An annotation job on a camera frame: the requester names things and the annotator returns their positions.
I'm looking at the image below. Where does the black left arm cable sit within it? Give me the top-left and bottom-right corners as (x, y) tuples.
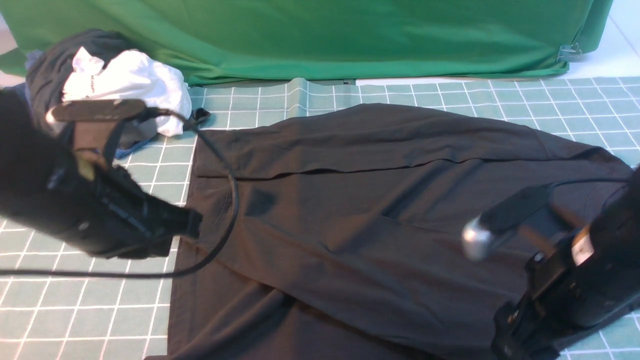
(0, 107), (240, 279)

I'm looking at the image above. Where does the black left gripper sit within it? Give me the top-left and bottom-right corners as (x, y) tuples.
(30, 160), (202, 260)

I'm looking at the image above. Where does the white crumpled shirt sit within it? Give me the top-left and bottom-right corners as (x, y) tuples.
(61, 47), (194, 117)

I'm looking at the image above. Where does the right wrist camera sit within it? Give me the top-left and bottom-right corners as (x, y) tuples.
(461, 185), (550, 262)

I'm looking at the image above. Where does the dark gray crumpled garment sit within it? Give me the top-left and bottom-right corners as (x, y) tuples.
(25, 29), (211, 148)

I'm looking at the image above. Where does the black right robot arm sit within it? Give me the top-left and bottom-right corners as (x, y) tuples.
(464, 174), (639, 360)

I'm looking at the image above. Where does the dark gray long-sleeved shirt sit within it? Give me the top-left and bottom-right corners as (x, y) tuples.
(164, 104), (633, 360)

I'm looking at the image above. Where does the metal binder clip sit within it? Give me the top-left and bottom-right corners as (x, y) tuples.
(556, 42), (583, 62)

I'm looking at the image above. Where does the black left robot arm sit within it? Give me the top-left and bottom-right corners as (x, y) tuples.
(0, 90), (202, 259)

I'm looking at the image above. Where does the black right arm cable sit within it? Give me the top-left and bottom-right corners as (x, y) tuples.
(547, 177), (633, 193)

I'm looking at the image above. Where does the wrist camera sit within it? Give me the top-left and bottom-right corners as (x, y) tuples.
(461, 185), (550, 262)
(47, 99), (149, 168)

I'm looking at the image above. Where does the green backdrop cloth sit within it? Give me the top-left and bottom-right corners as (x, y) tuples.
(0, 0), (613, 85)

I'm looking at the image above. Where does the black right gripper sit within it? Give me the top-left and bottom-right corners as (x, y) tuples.
(490, 228), (639, 360)

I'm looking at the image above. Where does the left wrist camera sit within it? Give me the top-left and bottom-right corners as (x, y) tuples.
(47, 99), (149, 168)

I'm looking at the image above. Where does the green checkered tablecloth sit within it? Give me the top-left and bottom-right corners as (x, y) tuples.
(0, 76), (640, 360)

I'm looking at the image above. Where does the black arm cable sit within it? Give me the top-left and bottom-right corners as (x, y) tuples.
(0, 107), (240, 279)
(547, 177), (633, 193)

